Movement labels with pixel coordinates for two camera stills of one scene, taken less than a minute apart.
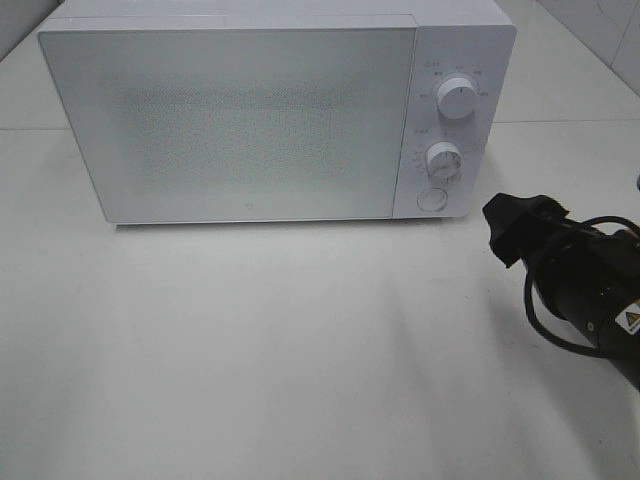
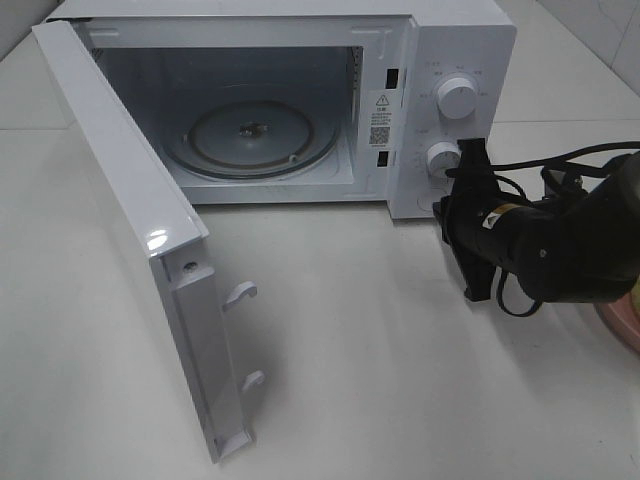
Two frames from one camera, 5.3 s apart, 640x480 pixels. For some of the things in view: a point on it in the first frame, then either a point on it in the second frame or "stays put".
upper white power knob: x=456 y=98 stays put
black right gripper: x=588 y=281 -> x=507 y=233
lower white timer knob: x=444 y=160 stays put
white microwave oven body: x=276 y=111 stays put
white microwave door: x=237 y=123 -> x=192 y=309
